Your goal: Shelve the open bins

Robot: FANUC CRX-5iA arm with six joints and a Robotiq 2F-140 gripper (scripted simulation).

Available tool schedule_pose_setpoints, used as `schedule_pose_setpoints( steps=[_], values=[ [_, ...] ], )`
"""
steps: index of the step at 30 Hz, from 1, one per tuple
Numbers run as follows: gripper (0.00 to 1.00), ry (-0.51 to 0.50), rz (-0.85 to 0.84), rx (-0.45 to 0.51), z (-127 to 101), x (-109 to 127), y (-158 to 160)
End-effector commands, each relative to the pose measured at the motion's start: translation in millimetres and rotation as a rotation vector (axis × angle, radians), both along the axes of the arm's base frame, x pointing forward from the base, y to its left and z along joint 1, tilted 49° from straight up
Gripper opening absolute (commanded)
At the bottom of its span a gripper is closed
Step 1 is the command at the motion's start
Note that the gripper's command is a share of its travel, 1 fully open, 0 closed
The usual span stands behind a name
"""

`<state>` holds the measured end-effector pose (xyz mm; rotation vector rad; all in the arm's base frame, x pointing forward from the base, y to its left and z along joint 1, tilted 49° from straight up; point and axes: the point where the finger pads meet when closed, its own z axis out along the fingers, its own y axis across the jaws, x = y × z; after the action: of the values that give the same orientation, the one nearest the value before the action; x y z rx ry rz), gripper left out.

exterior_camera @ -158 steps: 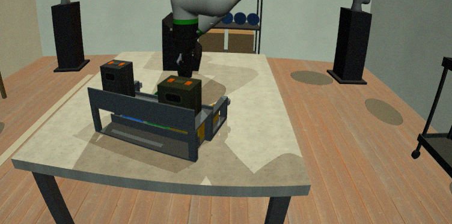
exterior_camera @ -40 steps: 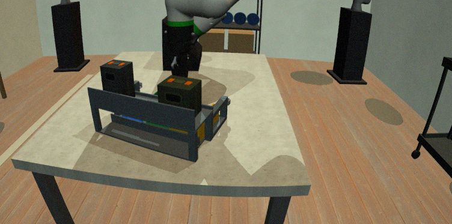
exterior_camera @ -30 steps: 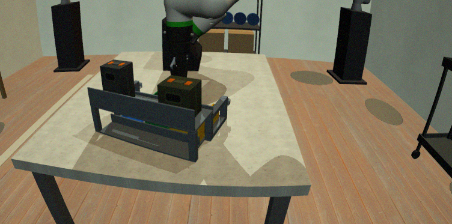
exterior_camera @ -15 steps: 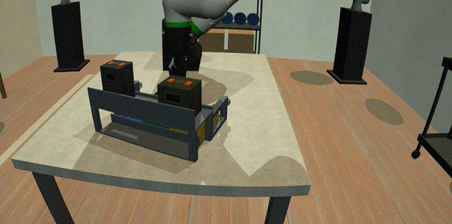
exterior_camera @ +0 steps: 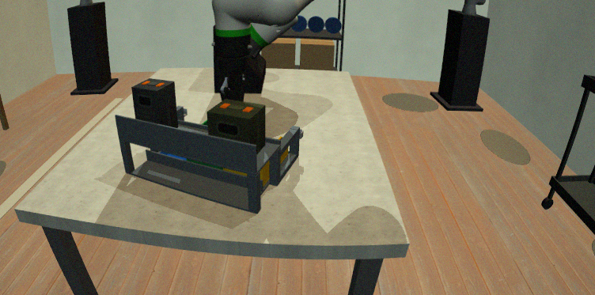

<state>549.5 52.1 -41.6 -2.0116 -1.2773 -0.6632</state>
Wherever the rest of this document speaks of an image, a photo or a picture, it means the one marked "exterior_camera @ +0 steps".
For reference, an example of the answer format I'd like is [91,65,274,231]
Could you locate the yellow bin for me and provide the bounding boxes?
[223,148,288,185]

